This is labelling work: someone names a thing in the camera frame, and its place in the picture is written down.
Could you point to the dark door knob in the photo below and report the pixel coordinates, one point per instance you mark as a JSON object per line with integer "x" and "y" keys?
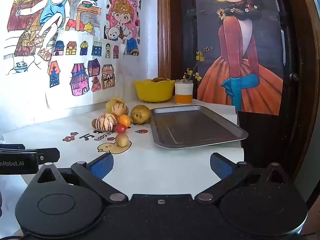
{"x": 293, "y": 77}

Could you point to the red cherry tomato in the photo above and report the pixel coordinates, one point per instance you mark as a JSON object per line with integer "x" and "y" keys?
{"x": 120, "y": 128}

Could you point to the wall drawing of fan child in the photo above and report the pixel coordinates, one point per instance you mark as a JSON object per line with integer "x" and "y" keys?
{"x": 45, "y": 17}

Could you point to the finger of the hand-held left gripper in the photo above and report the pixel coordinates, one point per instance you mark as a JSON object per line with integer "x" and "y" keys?
{"x": 48, "y": 155}

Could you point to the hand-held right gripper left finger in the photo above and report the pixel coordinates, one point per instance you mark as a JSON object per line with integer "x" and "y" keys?
{"x": 101, "y": 165}

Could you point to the metal baking tray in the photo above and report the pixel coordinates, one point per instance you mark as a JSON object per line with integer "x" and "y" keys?
{"x": 195, "y": 127}

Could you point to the yellow round fruit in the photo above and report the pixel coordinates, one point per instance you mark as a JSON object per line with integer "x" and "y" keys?
{"x": 113, "y": 103}

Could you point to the orange tangerine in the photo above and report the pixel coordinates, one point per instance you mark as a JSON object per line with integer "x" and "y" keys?
{"x": 124, "y": 121}

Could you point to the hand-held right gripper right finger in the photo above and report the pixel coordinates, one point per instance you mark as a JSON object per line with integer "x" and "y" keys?
{"x": 221, "y": 166}

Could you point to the white and orange cup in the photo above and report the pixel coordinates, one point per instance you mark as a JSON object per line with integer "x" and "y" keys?
{"x": 183, "y": 93}

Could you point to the wall drawing of coloured houses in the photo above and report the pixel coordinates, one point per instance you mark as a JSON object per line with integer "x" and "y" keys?
{"x": 85, "y": 72}

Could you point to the small brown longan fruit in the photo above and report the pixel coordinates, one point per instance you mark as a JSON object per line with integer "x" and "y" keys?
{"x": 93, "y": 123}
{"x": 121, "y": 140}

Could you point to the wall poster of orange dress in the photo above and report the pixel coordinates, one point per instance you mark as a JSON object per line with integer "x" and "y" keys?
{"x": 240, "y": 42}

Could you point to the white printed table mat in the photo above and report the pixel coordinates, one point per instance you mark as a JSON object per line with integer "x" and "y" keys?
{"x": 62, "y": 140}

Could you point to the brown fruit in bowl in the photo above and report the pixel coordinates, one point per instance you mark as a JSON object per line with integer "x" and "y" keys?
{"x": 159, "y": 80}

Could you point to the small striped pepino melon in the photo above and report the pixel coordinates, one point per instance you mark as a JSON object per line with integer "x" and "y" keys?
{"x": 119, "y": 109}

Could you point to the wooden door frame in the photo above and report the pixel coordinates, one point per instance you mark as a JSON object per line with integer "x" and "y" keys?
{"x": 165, "y": 42}

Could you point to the large striped pepino melon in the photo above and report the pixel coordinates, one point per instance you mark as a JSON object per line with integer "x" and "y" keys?
{"x": 106, "y": 122}

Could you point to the large yellow pear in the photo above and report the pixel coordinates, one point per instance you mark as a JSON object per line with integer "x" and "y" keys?
{"x": 140, "y": 114}

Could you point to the yellow plastic bowl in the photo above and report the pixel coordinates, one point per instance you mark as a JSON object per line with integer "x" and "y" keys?
{"x": 153, "y": 91}

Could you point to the wall poster of teddy child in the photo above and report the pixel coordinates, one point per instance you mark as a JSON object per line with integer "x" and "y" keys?
{"x": 122, "y": 17}

